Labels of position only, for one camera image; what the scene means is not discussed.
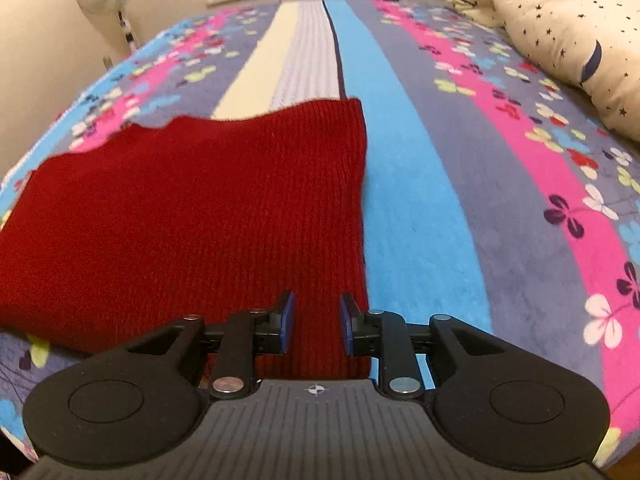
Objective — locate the floral striped blanket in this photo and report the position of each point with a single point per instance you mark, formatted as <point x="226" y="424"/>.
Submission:
<point x="425" y="185"/>

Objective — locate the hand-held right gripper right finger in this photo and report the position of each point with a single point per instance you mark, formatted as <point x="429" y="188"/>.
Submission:
<point x="347" y="326"/>

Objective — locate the cream star print pillow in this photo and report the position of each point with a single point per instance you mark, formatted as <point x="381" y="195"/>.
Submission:
<point x="560" y="25"/>

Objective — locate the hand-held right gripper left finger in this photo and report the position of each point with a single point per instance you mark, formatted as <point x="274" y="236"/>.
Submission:
<point x="286" y="321"/>

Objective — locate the red knitted sweater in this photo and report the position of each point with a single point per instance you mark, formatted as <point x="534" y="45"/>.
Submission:
<point x="200" y="210"/>

